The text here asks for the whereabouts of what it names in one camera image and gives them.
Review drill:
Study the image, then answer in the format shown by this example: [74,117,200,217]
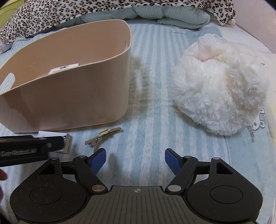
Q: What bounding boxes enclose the white box with blue circle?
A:
[37,131,71,154]

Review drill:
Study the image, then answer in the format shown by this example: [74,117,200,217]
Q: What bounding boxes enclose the blue white floral box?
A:
[48,63,80,74]

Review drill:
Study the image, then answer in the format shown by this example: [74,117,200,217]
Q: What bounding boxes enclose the beige hair clip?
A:
[85,127,122,153]

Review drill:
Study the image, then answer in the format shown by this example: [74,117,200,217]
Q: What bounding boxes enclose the blue striped bed sheet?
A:
[0,21,272,224]

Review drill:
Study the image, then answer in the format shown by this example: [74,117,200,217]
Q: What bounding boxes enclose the beige plastic storage basket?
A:
[1,20,132,133]

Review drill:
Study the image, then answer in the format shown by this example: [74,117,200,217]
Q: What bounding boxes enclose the white fluffy plush toy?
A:
[173,34,271,136]

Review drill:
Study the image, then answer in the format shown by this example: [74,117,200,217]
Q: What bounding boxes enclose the leopard print blanket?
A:
[1,1,236,45]

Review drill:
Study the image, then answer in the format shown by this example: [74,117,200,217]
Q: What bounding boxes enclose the light green quilted comforter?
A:
[56,6,210,29]

